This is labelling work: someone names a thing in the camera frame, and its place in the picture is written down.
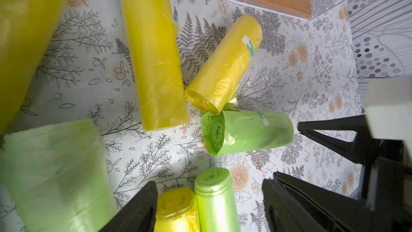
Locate green roll front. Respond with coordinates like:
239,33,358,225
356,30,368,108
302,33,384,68
194,168,241,232

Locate pale green roll middle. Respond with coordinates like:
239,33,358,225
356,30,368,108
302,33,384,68
1,119,117,232

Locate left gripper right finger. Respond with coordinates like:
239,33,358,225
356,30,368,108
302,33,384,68
262,172,370,232

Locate green roll lying sideways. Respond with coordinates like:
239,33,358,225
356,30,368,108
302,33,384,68
201,109,295,156

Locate yellow roll front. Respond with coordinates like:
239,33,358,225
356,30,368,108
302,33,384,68
154,188,200,232

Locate yellow roll upright middle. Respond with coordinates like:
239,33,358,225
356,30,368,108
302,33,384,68
121,0,190,131

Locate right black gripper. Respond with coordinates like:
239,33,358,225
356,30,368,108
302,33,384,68
297,115,408,219

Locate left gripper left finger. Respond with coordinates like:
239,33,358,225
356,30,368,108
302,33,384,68
100,181,158,232

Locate yellow roll with label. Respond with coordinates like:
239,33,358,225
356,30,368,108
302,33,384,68
185,15,263,114

